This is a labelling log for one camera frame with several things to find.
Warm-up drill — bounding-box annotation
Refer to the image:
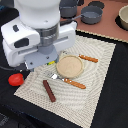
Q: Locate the brown toy chocolate bar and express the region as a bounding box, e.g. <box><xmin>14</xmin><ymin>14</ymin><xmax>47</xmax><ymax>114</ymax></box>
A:
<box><xmin>43</xmin><ymin>80</ymin><xmax>56</xmax><ymax>102</ymax></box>

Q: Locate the red toy tomato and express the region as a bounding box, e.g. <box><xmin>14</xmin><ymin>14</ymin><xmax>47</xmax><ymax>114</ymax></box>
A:
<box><xmin>8</xmin><ymin>73</ymin><xmax>24</xmax><ymax>86</ymax></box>

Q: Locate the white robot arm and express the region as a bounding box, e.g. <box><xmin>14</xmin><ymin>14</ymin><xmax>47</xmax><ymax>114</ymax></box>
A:
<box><xmin>0</xmin><ymin>0</ymin><xmax>77</xmax><ymax>70</ymax></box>

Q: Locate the round wooden plate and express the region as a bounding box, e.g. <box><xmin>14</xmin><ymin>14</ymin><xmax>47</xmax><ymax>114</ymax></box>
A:
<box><xmin>56</xmin><ymin>55</ymin><xmax>84</xmax><ymax>78</ymax></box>

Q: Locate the beige woven placemat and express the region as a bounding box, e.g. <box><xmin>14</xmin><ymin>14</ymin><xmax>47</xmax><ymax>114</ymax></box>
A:
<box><xmin>14</xmin><ymin>36</ymin><xmax>115</xmax><ymax>128</ymax></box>

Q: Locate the dark grey tall pot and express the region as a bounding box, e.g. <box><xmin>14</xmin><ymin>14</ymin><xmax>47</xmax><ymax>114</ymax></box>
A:
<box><xmin>59</xmin><ymin>0</ymin><xmax>78</xmax><ymax>18</ymax></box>

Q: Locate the black round lid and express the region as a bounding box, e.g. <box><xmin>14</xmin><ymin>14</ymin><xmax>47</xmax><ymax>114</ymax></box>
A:
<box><xmin>88</xmin><ymin>1</ymin><xmax>105</xmax><ymax>9</ymax></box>

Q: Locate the beige bowl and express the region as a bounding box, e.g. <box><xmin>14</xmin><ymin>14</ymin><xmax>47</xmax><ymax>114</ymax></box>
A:
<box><xmin>119</xmin><ymin>5</ymin><xmax>128</xmax><ymax>30</ymax></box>

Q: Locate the fork with wooden handle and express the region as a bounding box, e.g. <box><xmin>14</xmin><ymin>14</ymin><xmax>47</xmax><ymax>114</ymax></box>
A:
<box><xmin>44</xmin><ymin>71</ymin><xmax>86</xmax><ymax>89</ymax></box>

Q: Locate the knife with wooden handle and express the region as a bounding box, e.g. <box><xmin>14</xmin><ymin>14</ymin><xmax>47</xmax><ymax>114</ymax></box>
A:
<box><xmin>79</xmin><ymin>54</ymin><xmax>98</xmax><ymax>63</ymax></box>

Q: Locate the grey pot with handle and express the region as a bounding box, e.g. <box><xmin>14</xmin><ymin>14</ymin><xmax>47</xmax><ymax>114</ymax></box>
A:
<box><xmin>76</xmin><ymin>6</ymin><xmax>103</xmax><ymax>24</ymax></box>

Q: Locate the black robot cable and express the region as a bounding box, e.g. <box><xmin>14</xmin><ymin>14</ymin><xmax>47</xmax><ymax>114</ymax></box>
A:
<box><xmin>0</xmin><ymin>63</ymin><xmax>28</xmax><ymax>72</ymax></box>

